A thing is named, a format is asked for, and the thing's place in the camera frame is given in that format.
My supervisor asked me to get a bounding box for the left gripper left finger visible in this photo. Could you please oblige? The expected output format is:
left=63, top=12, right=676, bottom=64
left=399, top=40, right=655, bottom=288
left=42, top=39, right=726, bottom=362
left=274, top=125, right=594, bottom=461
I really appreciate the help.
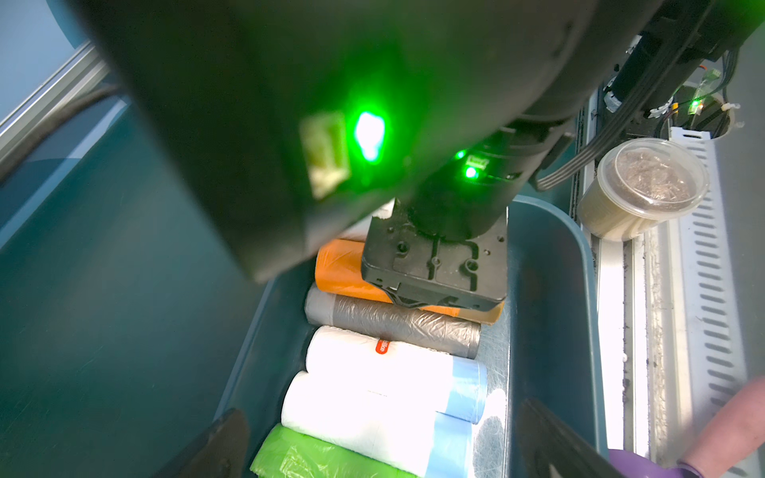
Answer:
left=153, top=408, right=249, bottom=478

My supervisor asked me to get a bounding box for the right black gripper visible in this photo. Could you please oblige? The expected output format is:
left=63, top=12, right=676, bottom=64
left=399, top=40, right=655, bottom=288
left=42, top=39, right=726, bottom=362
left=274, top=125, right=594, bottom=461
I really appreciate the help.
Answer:
left=361, top=127, right=575, bottom=311

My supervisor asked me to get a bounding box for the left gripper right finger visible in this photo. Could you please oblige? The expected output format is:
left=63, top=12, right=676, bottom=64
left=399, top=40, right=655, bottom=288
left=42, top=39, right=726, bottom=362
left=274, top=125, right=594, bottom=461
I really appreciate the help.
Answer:
left=518, top=400, right=622, bottom=478

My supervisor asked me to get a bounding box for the green roll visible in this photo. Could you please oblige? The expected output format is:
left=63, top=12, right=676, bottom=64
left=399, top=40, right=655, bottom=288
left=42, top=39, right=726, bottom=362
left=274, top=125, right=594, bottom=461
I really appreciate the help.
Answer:
left=250, top=424, right=414, bottom=478

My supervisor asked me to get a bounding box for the dark grey trash bag roll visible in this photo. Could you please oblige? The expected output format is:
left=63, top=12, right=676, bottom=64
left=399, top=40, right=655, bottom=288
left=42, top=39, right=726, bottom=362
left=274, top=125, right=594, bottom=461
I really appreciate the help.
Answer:
left=304, top=286, right=481, bottom=359

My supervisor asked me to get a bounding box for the white roll red label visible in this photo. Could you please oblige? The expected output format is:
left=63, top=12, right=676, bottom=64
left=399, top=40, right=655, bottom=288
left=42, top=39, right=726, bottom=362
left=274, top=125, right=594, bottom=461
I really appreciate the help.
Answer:
left=306, top=326, right=488, bottom=424

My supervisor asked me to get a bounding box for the orange trash bag roll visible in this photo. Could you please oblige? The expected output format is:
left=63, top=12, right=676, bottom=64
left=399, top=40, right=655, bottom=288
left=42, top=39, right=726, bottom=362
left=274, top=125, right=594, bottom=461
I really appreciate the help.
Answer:
left=315, top=239, right=503, bottom=325

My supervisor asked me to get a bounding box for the white blue trash bag roll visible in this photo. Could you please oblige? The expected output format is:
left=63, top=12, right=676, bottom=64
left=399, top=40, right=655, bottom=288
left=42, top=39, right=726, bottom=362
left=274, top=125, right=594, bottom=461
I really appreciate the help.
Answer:
left=281, top=372, right=473, bottom=477

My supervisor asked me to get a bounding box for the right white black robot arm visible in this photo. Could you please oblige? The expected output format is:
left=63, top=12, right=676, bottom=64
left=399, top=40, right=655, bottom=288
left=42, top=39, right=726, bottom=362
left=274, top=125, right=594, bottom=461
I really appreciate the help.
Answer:
left=72, top=1, right=764, bottom=311

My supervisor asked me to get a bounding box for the teal plastic storage box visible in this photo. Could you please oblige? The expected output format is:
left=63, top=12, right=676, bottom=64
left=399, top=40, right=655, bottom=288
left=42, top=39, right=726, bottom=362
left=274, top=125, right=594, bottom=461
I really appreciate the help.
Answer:
left=218, top=196, right=608, bottom=477

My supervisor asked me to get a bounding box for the round clear lid dish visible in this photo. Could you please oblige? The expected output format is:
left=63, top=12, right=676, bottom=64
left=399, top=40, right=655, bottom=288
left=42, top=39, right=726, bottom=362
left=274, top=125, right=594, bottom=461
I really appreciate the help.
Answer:
left=577, top=139, right=709, bottom=242

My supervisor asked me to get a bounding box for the right circuit board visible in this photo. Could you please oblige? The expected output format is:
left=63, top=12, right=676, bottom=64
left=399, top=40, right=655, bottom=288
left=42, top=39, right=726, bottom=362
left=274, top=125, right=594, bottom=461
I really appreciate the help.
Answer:
left=653, top=63, right=740, bottom=139

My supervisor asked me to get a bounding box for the purple toy shovel pink handle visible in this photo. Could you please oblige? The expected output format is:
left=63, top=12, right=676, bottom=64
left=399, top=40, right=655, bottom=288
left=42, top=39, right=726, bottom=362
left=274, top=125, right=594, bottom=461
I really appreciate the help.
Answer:
left=606, top=375, right=765, bottom=478

